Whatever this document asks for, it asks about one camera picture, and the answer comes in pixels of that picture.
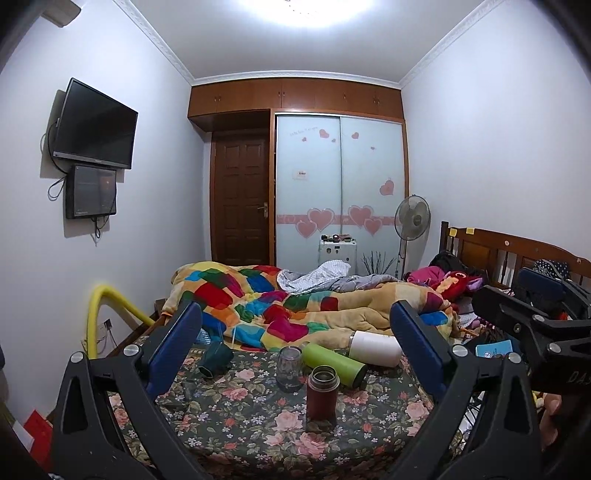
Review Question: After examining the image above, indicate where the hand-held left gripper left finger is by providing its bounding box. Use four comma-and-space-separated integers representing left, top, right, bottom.
48, 302, 213, 480

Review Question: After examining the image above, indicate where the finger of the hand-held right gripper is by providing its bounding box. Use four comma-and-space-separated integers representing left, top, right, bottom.
515, 268, 591, 320
472, 285, 563, 370

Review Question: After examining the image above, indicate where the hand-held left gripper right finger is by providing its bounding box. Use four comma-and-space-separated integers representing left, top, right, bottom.
389, 300, 543, 480

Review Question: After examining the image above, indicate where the dark green cup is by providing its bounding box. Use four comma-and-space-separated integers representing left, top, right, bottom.
198, 342, 234, 377

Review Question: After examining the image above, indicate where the clear glass cup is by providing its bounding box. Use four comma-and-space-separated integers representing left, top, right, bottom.
276, 346, 303, 393

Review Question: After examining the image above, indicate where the person's right hand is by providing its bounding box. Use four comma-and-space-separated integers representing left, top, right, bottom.
538, 394, 562, 450

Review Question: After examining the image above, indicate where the polka dot bag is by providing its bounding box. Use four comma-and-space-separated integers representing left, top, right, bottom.
533, 259, 571, 280

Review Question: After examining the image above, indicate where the blue booklet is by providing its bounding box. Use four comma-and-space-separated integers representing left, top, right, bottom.
475, 340, 516, 361

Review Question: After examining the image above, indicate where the white thermos bottle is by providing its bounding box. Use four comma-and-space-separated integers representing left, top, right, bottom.
348, 331, 403, 368

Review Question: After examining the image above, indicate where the wooden bed headboard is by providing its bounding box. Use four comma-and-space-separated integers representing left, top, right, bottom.
440, 222, 591, 296

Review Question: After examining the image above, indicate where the red plush toy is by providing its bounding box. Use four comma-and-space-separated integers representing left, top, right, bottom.
434, 271, 484, 302

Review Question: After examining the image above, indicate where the pink garment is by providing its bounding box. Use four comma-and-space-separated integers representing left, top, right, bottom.
405, 267, 447, 289

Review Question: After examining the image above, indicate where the black bag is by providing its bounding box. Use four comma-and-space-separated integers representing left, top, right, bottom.
429, 251, 465, 278

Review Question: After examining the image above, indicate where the lime green thermos bottle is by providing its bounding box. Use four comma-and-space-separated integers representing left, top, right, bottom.
302, 343, 369, 386

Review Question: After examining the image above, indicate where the yellow foam tube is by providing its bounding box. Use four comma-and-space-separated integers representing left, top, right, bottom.
83, 285, 158, 359

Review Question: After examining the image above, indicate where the bundle of dark twigs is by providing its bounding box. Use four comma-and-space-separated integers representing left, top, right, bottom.
361, 251, 394, 278

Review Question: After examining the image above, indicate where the dark floral cloth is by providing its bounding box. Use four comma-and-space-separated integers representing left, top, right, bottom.
106, 342, 467, 480

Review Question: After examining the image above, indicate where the red-brown thermos bottle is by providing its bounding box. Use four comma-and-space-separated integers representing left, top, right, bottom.
306, 366, 341, 422

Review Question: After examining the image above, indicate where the colourful patchwork blanket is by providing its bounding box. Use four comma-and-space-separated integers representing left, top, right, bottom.
161, 262, 455, 352

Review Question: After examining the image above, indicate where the small white appliance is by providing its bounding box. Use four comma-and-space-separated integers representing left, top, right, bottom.
318, 239, 358, 274

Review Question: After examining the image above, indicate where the grey striped cloth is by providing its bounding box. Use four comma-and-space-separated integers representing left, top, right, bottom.
277, 260, 400, 294

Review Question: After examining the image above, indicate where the standing electric fan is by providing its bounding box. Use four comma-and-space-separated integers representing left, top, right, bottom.
394, 194, 432, 278

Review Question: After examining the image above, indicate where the brown wooden door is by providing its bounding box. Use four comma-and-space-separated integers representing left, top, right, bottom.
211, 130, 270, 267

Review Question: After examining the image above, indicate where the red box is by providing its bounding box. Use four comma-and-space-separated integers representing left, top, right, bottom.
23, 410, 54, 468

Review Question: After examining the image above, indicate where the frosted wardrobe sliding door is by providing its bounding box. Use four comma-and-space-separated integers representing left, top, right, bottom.
276, 114, 343, 269
341, 116, 408, 278

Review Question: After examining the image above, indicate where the wooden overhead cabinet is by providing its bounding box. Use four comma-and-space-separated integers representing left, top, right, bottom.
188, 78, 406, 136

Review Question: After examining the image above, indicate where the ceiling lamp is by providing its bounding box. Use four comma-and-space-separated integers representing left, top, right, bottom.
272, 0, 385, 16

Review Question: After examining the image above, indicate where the white air conditioner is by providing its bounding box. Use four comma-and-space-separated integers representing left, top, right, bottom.
41, 0, 84, 14

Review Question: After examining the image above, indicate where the small black wall monitor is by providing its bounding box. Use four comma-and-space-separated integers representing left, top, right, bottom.
65, 165, 117, 220

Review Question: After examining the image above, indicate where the black television cable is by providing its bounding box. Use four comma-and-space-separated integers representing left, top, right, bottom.
45, 117, 68, 201

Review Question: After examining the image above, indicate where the black wall television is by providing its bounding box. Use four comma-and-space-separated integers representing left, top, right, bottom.
52, 78, 139, 169

